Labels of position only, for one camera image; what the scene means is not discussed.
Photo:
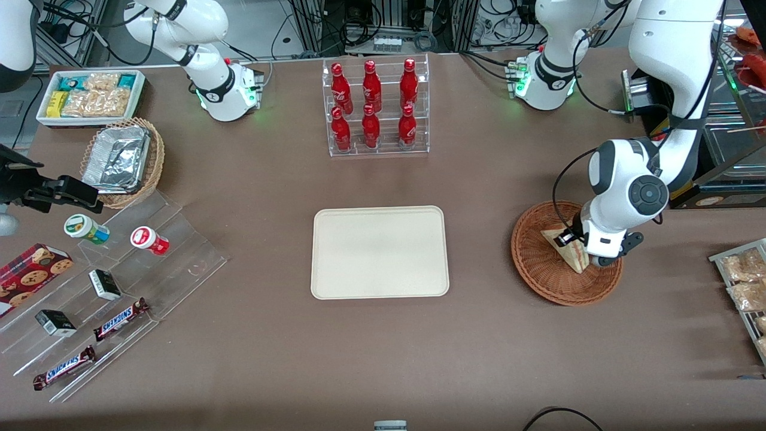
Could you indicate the clear acrylic stepped display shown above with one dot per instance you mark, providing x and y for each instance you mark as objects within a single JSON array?
[{"x": 179, "y": 263}]

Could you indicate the white power strip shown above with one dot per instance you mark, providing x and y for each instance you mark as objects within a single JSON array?
[{"x": 387, "y": 43}]

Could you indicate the glass display case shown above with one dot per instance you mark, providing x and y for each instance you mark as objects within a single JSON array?
[{"x": 748, "y": 102}]

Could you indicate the clear acrylic bottle rack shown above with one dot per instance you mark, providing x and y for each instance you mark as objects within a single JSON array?
[{"x": 389, "y": 140}]

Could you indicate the large clear cracker bag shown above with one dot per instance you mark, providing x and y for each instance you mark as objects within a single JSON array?
[{"x": 96, "y": 103}]

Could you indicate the yellow snack pack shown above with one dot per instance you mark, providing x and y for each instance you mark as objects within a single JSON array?
[{"x": 56, "y": 103}]

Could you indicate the small black box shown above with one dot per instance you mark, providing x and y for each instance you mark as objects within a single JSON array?
[
  {"x": 55, "y": 323},
  {"x": 105, "y": 284}
]

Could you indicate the snickers bar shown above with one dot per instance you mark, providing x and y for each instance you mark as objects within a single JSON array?
[
  {"x": 119, "y": 320},
  {"x": 63, "y": 368}
]

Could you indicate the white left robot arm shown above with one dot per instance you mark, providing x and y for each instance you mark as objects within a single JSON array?
[{"x": 628, "y": 179}]

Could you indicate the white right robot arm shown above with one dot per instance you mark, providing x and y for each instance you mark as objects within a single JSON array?
[{"x": 209, "y": 72}]

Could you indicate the red cookie box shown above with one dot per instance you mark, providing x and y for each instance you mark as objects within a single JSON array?
[{"x": 30, "y": 275}]

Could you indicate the triangular sandwich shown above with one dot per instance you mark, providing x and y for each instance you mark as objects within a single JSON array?
[{"x": 573, "y": 260}]

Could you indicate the small grey device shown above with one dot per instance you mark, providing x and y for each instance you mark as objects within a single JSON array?
[{"x": 390, "y": 425}]

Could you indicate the cream plastic tray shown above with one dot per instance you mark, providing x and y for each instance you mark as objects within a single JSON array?
[{"x": 380, "y": 251}]

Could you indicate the red food item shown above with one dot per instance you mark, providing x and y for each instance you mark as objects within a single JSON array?
[{"x": 755, "y": 72}]

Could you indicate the oval light wicker basket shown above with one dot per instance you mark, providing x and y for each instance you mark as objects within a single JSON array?
[{"x": 157, "y": 161}]

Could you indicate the yellow box red stop button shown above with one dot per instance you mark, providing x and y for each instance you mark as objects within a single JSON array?
[{"x": 659, "y": 127}]

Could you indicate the orange food item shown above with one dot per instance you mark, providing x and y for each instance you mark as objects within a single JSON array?
[{"x": 751, "y": 35}]

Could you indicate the teal snack pack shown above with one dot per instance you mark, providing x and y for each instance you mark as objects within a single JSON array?
[
  {"x": 72, "y": 82},
  {"x": 127, "y": 81}
]

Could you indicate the metal equipment rack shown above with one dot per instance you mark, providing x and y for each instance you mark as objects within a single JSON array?
[{"x": 311, "y": 24}]

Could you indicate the red cola bottle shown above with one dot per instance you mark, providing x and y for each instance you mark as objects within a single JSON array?
[
  {"x": 371, "y": 129},
  {"x": 407, "y": 129},
  {"x": 341, "y": 131},
  {"x": 409, "y": 84},
  {"x": 341, "y": 90},
  {"x": 371, "y": 87}
]

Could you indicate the aluminium foil tray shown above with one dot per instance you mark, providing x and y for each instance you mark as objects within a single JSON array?
[{"x": 116, "y": 158}]

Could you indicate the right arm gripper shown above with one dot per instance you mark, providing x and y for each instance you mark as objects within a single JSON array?
[{"x": 17, "y": 182}]

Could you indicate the small clear cracker bag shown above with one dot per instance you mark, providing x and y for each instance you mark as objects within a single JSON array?
[{"x": 102, "y": 81}]

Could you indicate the white snack bin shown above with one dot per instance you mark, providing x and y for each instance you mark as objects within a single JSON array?
[{"x": 137, "y": 96}]

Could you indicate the clear bag of pastry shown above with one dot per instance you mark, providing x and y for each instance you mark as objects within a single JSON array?
[
  {"x": 742, "y": 266},
  {"x": 748, "y": 296}
]

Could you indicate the red lid cup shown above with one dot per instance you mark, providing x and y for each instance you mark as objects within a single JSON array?
[{"x": 146, "y": 238}]

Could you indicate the round brown wicker basket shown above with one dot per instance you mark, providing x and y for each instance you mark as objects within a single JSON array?
[{"x": 538, "y": 275}]

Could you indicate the green lid cup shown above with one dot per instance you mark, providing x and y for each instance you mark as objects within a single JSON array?
[{"x": 81, "y": 226}]

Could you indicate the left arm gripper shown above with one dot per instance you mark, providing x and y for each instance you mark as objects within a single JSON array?
[{"x": 575, "y": 233}]

